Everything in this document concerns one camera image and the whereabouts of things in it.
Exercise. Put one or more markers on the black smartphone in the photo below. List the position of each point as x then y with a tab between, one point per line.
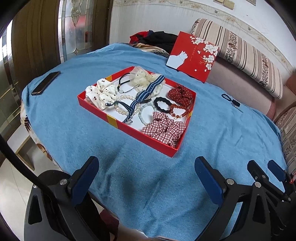
39	89

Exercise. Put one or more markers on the stained glass door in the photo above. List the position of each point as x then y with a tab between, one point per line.
74	28

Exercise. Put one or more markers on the white dotted scrunchie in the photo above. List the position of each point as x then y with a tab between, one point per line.
102	93

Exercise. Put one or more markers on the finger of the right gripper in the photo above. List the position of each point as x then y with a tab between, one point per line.
285	178
279	209

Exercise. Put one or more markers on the cream sheer scrunchie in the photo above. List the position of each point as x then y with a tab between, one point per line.
140	79

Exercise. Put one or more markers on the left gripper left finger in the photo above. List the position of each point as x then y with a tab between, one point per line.
63	209

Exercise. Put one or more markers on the red open tray box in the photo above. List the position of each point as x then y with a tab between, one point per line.
110	117

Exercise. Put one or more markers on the striped floral pillow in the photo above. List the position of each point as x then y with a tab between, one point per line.
241	54

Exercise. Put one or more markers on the red dotted scrunchie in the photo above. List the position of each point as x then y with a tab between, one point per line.
181	95

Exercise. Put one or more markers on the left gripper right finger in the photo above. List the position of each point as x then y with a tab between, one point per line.
253	220

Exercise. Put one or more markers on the striped side cushion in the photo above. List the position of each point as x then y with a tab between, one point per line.
286	124

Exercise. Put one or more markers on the blue towel bed cover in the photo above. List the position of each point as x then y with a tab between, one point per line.
144	188

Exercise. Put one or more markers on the dark clothes pile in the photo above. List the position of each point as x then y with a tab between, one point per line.
159	39

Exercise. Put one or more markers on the black hair clip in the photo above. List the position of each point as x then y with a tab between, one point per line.
236	104

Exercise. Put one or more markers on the pink sofa cushion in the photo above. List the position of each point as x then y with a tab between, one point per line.
241	87

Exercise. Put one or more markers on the red plaid scrunchie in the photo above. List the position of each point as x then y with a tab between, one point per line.
164	129

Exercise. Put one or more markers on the floral patterned blanket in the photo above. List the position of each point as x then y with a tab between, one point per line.
26	123

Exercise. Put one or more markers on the red cat box lid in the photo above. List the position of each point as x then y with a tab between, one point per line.
193	56

